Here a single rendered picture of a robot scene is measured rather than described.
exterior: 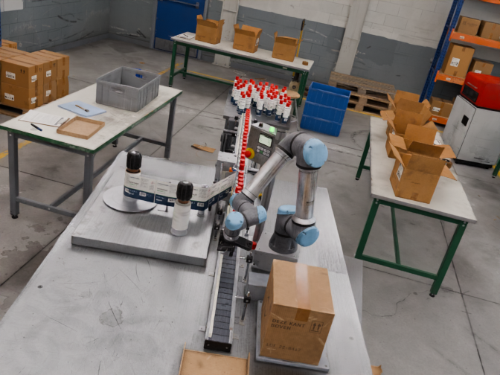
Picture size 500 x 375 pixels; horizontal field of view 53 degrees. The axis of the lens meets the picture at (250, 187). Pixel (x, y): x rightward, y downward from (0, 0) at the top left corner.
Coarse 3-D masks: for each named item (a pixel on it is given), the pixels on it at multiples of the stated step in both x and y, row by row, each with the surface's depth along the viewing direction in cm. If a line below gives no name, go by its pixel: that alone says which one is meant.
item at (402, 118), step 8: (400, 112) 475; (408, 112) 475; (400, 120) 478; (408, 120) 476; (416, 120) 476; (392, 128) 472; (400, 128) 481; (432, 128) 456; (400, 136) 449; (392, 152) 457
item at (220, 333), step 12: (228, 204) 301; (228, 264) 245; (228, 276) 237; (228, 288) 229; (228, 300) 221; (216, 312) 212; (228, 312) 214; (216, 324) 206; (228, 324) 207; (216, 336) 200; (228, 336) 201
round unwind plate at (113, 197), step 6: (120, 186) 293; (108, 192) 284; (114, 192) 286; (120, 192) 287; (108, 198) 279; (114, 198) 280; (120, 198) 281; (108, 204) 273; (114, 204) 274; (120, 204) 275; (126, 204) 276; (132, 204) 278; (138, 204) 279; (144, 204) 280; (150, 204) 281; (156, 204) 283; (120, 210) 270; (126, 210) 271; (132, 210) 272; (138, 210) 273; (144, 210) 274
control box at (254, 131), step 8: (256, 128) 254; (264, 128) 255; (256, 136) 256; (272, 136) 250; (248, 144) 260; (256, 144) 257; (272, 144) 251; (256, 152) 258; (256, 160) 260; (264, 160) 256
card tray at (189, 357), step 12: (192, 360) 192; (204, 360) 193; (216, 360) 194; (228, 360) 196; (240, 360) 197; (180, 372) 186; (192, 372) 187; (204, 372) 188; (216, 372) 189; (228, 372) 190; (240, 372) 191
